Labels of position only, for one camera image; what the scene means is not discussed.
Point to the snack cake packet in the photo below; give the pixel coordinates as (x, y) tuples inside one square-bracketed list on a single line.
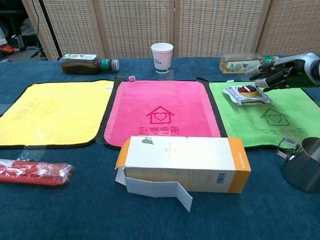
[(243, 96)]

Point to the black tripod stand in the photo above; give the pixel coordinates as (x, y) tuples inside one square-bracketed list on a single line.
[(49, 25)]

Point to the pink towel mat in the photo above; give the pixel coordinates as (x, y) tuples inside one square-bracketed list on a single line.
[(160, 100)]

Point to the black office chair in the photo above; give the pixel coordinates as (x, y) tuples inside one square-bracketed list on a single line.
[(15, 27)]

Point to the yellow towel mat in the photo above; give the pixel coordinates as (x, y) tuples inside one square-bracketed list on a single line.
[(62, 120)]

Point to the pale yellow tea bottle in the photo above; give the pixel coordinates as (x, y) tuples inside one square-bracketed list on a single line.
[(237, 65)]

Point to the clear tape strip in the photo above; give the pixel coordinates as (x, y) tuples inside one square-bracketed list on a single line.
[(32, 153)]

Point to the white paper cup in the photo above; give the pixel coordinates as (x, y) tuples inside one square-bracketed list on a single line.
[(162, 58)]

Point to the wicker folding screen panel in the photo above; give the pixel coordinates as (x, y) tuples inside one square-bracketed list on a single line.
[(220, 25), (72, 27), (292, 25), (132, 25)]

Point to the stainless steel mug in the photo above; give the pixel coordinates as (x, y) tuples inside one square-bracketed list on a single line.
[(305, 167)]

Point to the green towel mat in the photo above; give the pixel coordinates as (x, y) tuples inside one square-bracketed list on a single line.
[(250, 125)]

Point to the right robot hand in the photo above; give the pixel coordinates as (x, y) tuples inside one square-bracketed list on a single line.
[(297, 67)]

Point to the orange object on floor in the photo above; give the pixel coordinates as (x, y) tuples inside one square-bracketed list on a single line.
[(6, 48)]

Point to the white and orange carton box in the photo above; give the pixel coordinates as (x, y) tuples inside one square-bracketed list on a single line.
[(180, 160)]

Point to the dark tea bottle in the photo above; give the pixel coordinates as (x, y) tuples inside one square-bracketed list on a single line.
[(80, 66)]

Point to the red item in plastic wrap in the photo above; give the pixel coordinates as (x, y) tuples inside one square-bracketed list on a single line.
[(30, 172)]

